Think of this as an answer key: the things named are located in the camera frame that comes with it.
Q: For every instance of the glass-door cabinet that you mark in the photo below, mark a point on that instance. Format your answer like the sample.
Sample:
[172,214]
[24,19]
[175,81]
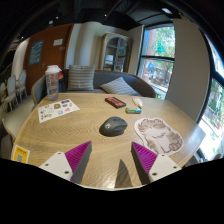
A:
[115,51]

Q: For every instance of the clear shaker bottle white lid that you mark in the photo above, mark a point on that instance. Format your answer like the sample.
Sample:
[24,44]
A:
[52,85]

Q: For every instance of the white paper sign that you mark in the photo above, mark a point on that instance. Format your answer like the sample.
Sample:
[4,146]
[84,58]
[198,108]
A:
[57,42]

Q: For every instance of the cat-shaped mouse pad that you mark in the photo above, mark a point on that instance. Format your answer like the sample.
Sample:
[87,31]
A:
[158,135]

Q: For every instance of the striped cushion with white stripes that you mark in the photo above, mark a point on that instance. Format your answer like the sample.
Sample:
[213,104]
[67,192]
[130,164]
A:
[119,87]

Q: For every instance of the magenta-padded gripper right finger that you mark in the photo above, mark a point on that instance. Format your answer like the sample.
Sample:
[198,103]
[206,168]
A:
[163,165]

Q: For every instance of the black box with red print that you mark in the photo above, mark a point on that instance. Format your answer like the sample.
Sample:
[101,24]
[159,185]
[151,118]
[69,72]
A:
[115,102]

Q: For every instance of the black-framed side window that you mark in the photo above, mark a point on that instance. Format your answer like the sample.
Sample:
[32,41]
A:
[215,113]

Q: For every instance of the brown wooden door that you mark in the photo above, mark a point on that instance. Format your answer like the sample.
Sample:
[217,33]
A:
[51,55]

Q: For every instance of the yellow square sticker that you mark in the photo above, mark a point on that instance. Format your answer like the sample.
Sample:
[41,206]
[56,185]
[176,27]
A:
[21,154]

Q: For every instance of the group of white chairs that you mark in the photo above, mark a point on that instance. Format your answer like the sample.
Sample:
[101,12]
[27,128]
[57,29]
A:
[13,87]

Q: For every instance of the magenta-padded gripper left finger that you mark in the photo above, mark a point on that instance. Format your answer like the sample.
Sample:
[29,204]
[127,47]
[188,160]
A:
[56,164]

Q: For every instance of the dark grey computer mouse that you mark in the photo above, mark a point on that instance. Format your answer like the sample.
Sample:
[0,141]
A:
[113,126]

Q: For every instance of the striped square cushion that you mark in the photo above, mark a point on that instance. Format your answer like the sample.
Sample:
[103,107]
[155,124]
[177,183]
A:
[81,77]

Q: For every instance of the grey curved sofa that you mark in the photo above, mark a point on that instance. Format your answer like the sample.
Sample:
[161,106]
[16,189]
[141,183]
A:
[110,77]

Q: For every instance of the black bag with orange top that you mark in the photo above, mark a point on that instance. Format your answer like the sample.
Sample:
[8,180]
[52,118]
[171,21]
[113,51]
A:
[62,83]

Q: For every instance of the blue poster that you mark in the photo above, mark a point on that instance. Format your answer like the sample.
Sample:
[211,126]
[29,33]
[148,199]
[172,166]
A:
[36,52]

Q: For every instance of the white tube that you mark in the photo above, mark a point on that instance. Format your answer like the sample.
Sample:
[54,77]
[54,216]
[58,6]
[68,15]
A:
[137,101]

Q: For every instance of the white sticker sheet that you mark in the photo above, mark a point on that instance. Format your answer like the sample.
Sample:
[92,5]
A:
[58,110]

